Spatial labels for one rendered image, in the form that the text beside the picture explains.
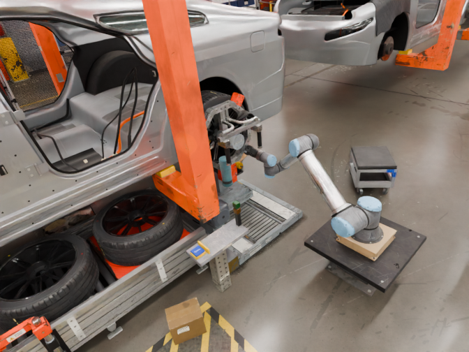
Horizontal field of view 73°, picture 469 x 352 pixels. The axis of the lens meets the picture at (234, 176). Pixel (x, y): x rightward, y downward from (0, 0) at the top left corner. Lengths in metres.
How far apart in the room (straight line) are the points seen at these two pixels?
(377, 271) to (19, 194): 2.24
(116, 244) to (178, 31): 1.44
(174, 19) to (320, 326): 2.01
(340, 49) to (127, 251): 3.57
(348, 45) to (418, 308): 3.21
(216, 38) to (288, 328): 2.11
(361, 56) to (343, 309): 3.28
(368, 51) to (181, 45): 3.28
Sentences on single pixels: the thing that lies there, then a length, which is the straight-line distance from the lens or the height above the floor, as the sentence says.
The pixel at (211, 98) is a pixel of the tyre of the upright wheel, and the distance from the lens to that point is 2.57.
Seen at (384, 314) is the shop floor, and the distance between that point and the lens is 2.49.
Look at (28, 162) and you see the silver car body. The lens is 2.22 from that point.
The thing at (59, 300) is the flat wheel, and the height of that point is 0.44.
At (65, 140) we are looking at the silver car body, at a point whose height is 0.93.
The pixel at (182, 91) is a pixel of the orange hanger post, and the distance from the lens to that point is 1.84.
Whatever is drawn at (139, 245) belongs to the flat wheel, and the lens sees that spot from 2.36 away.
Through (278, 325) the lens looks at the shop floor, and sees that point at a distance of 2.35.
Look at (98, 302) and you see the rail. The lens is 2.29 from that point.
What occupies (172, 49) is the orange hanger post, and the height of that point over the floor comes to 1.69.
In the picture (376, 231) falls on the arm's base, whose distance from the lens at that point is 2.37.
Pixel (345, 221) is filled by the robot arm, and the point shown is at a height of 0.62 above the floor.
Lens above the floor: 2.00
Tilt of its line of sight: 33 degrees down
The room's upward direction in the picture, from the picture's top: 7 degrees counter-clockwise
